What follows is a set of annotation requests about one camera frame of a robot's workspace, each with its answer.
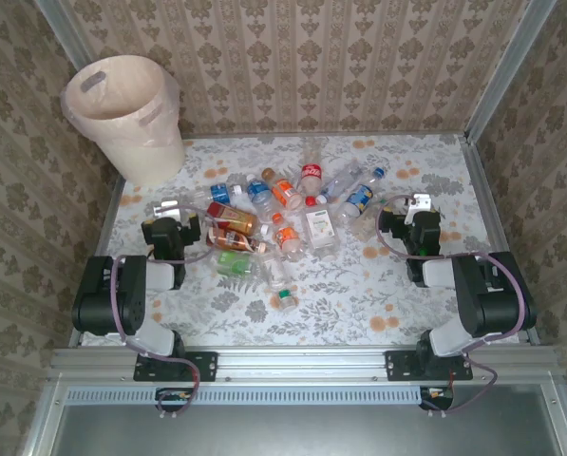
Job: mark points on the clear unlabelled plastic bottle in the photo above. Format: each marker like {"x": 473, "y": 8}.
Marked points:
{"x": 274, "y": 271}
{"x": 364, "y": 224}

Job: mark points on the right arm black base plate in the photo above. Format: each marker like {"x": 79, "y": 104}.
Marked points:
{"x": 399, "y": 366}

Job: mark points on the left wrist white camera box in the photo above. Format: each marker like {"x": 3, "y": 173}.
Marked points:
{"x": 169, "y": 210}

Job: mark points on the red label tea bottle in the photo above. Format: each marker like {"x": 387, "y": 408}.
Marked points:
{"x": 231, "y": 217}

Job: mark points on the dark brown label tea bottle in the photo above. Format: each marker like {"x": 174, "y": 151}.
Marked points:
{"x": 233, "y": 240}

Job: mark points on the square bottle white label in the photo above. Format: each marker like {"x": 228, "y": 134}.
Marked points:
{"x": 321, "y": 228}

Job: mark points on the red label cola bottle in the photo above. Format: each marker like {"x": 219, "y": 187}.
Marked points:
{"x": 311, "y": 173}

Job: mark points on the small bottle green cap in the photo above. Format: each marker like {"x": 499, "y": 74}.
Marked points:
{"x": 287, "y": 301}

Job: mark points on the blue yellow label bottle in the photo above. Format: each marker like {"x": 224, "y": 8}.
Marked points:
{"x": 361, "y": 195}

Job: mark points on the floral patterned table cover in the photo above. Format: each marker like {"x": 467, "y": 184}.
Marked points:
{"x": 340, "y": 294}

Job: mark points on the grey metal panel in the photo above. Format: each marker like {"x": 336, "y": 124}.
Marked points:
{"x": 288, "y": 432}

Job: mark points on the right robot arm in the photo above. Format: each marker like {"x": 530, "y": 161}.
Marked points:
{"x": 492, "y": 304}

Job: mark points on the blue label plastic bottle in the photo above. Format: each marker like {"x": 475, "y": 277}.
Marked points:
{"x": 259, "y": 192}

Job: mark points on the aluminium mounting rail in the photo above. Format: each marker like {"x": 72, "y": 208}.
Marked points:
{"x": 302, "y": 363}

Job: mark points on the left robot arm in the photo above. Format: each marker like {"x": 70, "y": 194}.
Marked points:
{"x": 107, "y": 294}

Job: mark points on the white plastic waste bin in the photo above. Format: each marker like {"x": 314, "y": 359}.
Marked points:
{"x": 136, "y": 152}

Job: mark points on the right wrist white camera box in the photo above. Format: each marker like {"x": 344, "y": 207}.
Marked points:
{"x": 418, "y": 204}

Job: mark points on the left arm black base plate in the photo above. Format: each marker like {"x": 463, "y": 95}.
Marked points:
{"x": 202, "y": 366}

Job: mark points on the green label clear bottle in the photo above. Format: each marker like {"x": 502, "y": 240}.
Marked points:
{"x": 233, "y": 263}

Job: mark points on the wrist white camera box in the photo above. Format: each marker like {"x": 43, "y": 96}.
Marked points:
{"x": 418, "y": 204}
{"x": 169, "y": 210}

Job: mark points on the crushed clear bottle white cap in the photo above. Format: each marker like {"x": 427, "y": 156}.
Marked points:
{"x": 342, "y": 179}

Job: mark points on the orange label bottle brown cap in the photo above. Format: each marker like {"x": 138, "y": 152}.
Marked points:
{"x": 285, "y": 191}

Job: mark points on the blue label bottle white cap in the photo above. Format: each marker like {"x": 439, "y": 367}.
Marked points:
{"x": 221, "y": 192}

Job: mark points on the aluminium frame post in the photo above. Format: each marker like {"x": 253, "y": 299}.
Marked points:
{"x": 62, "y": 28}
{"x": 511, "y": 66}

